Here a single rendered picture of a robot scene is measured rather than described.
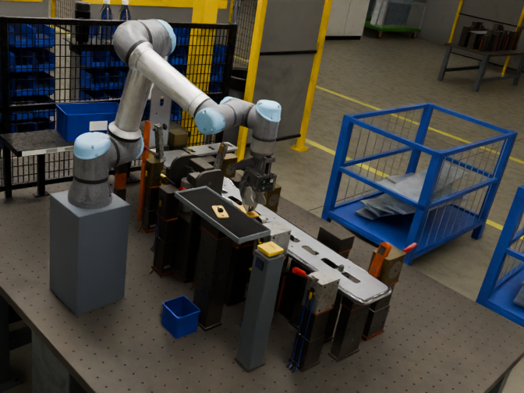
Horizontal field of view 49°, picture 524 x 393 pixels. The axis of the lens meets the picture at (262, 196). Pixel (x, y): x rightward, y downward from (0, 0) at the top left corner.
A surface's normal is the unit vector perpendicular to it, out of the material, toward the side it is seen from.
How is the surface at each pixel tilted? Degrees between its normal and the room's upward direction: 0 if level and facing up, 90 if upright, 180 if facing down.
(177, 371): 0
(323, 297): 90
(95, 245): 90
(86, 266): 90
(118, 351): 0
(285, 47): 90
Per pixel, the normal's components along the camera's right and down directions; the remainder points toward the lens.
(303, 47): 0.70, 0.39
